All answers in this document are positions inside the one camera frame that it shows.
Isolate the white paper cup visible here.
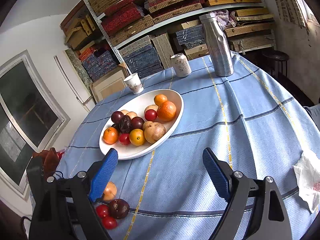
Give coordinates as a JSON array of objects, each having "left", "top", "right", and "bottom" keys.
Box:
[{"left": 124, "top": 73, "right": 144, "bottom": 94}]

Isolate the crumpled white tissue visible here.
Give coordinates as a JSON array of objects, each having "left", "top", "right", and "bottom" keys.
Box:
[{"left": 293, "top": 150, "right": 319, "bottom": 213}]

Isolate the tan potato-like fruit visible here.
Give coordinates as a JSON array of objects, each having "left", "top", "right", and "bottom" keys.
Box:
[{"left": 144, "top": 122, "right": 167, "bottom": 144}]

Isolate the dark plum on table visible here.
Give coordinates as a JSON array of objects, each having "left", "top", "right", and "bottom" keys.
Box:
[{"left": 111, "top": 111, "right": 125, "bottom": 124}]

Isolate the small tan fruit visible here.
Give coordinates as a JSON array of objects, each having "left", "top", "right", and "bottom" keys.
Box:
[{"left": 126, "top": 112, "right": 137, "bottom": 120}]

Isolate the yellow orange citrus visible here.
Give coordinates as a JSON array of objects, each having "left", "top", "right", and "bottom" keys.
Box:
[{"left": 129, "top": 129, "right": 145, "bottom": 146}]

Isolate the large yellow passion fruit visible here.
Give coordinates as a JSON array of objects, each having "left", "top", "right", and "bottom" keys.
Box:
[{"left": 121, "top": 109, "right": 129, "bottom": 115}]

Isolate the small orange kumquat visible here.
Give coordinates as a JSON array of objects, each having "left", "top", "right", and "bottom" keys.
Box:
[{"left": 153, "top": 94, "right": 168, "bottom": 107}]

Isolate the red cherry tomato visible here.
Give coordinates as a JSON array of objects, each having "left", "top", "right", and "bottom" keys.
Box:
[{"left": 119, "top": 133, "right": 131, "bottom": 146}]

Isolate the orange mandarin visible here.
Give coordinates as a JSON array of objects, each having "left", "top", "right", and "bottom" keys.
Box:
[{"left": 103, "top": 127, "right": 119, "bottom": 145}]

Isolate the dark red plum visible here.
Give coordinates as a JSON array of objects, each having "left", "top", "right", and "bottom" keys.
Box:
[{"left": 131, "top": 116, "right": 145, "bottom": 130}]

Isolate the framed cardboard panel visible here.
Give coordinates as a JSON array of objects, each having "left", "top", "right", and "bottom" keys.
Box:
[{"left": 90, "top": 62, "right": 130, "bottom": 103}]

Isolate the window with white frame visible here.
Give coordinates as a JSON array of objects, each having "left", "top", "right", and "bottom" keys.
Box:
[{"left": 1, "top": 50, "right": 70, "bottom": 199}]

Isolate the white drink can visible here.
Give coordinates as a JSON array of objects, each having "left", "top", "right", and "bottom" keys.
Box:
[{"left": 170, "top": 53, "right": 192, "bottom": 78}]

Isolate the pink crumpled cloth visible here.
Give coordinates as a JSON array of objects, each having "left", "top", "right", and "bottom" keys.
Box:
[{"left": 214, "top": 9, "right": 237, "bottom": 30}]

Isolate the metal storage shelf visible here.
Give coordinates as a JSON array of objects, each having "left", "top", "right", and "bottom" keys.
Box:
[{"left": 81, "top": 0, "right": 266, "bottom": 63}]

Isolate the orange tangerine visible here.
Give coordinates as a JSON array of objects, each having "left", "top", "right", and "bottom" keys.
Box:
[{"left": 157, "top": 101, "right": 177, "bottom": 121}]

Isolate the brown plush toy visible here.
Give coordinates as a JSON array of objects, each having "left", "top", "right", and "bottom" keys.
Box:
[{"left": 32, "top": 147, "right": 60, "bottom": 178}]

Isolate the small red tomato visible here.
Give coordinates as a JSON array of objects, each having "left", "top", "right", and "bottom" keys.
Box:
[{"left": 95, "top": 204, "right": 110, "bottom": 219}]

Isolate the silver metal bottle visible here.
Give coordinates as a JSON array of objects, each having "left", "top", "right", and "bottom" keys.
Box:
[{"left": 199, "top": 12, "right": 234, "bottom": 77}]

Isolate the tan round fruit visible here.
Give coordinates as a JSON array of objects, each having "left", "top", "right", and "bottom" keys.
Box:
[{"left": 144, "top": 105, "right": 158, "bottom": 114}]

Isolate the white oval plate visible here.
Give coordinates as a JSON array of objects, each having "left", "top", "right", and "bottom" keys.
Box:
[{"left": 99, "top": 89, "right": 184, "bottom": 160}]

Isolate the blue checked tablecloth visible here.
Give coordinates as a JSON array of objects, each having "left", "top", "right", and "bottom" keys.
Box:
[{"left": 53, "top": 51, "right": 320, "bottom": 240}]

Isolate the dark brown mangosteen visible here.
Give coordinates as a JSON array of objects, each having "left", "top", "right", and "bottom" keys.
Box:
[{"left": 119, "top": 115, "right": 131, "bottom": 134}]

